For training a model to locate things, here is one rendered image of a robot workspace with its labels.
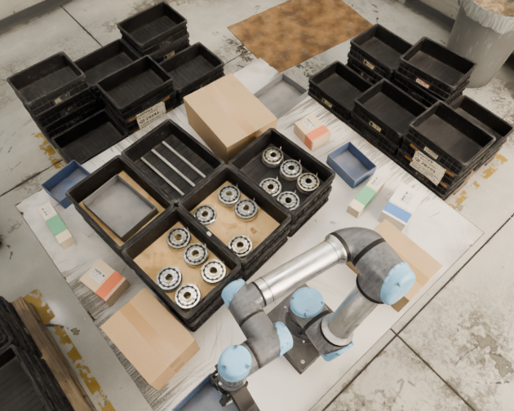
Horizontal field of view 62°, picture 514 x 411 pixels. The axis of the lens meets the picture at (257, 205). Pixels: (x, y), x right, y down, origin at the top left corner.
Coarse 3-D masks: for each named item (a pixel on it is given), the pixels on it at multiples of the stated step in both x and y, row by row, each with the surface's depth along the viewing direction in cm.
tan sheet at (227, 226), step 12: (216, 192) 197; (204, 204) 194; (216, 204) 194; (204, 216) 191; (228, 216) 191; (264, 216) 191; (216, 228) 188; (228, 228) 188; (240, 228) 188; (252, 228) 188; (264, 228) 188; (228, 240) 185; (252, 240) 185
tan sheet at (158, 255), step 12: (192, 240) 185; (144, 252) 182; (156, 252) 182; (168, 252) 182; (180, 252) 182; (144, 264) 179; (156, 264) 179; (168, 264) 179; (180, 264) 179; (156, 276) 177; (192, 276) 176; (204, 288) 174
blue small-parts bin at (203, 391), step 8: (208, 376) 128; (200, 384) 127; (208, 384) 133; (192, 392) 127; (200, 392) 132; (208, 392) 132; (216, 392) 132; (184, 400) 127; (192, 400) 131; (200, 400) 131; (208, 400) 130; (216, 400) 130; (176, 408) 125; (184, 408) 130; (192, 408) 130; (200, 408) 130; (208, 408) 129; (216, 408) 129; (224, 408) 129; (232, 408) 129
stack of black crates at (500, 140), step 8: (464, 96) 289; (456, 104) 289; (464, 104) 293; (472, 104) 288; (480, 104) 285; (464, 112) 296; (472, 112) 292; (480, 112) 287; (488, 112) 282; (472, 120) 292; (480, 120) 291; (488, 120) 286; (496, 120) 281; (504, 120) 278; (488, 128) 288; (496, 128) 285; (504, 128) 280; (512, 128) 275; (496, 136) 285; (504, 136) 271; (496, 144) 270; (488, 152) 267; (480, 160) 275
